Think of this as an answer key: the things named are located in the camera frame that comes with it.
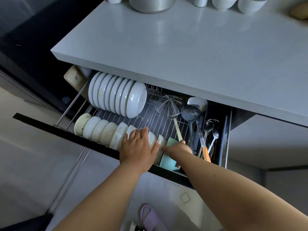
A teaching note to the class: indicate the person's left hand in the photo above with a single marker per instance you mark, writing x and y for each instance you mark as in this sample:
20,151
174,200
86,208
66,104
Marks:
137,151

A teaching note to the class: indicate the person's right hand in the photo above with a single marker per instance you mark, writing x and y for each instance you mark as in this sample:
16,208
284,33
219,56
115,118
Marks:
180,151

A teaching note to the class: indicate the person's left thumb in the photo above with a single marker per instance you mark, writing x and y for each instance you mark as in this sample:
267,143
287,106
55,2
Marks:
155,147

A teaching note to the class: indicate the person's right fingers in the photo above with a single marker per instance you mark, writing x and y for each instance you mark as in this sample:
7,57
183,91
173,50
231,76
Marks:
168,148

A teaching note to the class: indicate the small white bowl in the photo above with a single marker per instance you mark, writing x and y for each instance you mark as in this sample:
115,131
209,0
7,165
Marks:
154,139

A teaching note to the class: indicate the person's right forearm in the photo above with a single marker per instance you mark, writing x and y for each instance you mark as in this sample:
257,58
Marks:
235,190

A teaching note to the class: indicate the person's left forearm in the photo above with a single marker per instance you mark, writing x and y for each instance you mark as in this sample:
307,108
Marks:
108,197

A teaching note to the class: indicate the pale green square plate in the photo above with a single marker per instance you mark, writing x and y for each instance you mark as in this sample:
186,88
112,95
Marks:
169,163

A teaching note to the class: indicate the metal ladle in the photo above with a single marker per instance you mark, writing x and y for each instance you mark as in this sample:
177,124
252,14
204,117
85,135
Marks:
190,113

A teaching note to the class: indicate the bunch of metal spoons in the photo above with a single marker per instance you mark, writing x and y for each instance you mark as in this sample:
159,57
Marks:
211,134

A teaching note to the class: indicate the white ceramic spoon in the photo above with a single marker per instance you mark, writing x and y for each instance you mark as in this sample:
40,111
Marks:
198,102

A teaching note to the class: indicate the row of white bowls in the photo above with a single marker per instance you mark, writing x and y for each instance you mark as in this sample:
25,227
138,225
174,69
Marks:
101,131

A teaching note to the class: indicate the row of white plates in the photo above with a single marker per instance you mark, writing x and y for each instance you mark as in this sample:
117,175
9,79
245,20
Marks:
115,93

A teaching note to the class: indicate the purple slipper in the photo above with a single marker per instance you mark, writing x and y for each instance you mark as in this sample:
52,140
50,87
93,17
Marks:
150,217

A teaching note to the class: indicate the black drawer front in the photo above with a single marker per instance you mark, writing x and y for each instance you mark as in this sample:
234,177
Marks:
72,137

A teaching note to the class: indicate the wooden cutting board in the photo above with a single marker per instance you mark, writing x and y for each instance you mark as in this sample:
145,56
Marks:
75,78

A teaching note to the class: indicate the metal pot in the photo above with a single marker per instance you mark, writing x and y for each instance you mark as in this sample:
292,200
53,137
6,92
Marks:
151,4

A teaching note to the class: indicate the yellow rounded object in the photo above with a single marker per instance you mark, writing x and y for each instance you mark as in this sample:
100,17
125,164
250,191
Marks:
299,11

